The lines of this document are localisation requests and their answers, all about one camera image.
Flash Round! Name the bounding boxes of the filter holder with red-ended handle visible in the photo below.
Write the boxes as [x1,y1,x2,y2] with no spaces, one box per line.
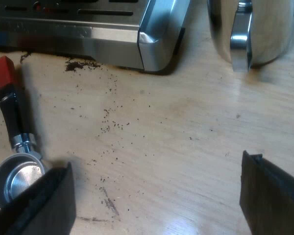
[0,55,46,212]

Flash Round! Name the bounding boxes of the steel milk jug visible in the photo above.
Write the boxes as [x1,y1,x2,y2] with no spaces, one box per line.
[206,0,294,72]

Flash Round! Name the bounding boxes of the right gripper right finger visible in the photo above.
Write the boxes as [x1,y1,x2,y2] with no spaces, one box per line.
[239,150,294,235]

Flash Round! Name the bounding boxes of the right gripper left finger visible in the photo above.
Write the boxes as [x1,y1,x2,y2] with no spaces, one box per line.
[0,162,77,235]

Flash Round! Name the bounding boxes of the steel espresso machine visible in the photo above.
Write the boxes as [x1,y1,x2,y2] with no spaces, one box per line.
[0,0,192,73]

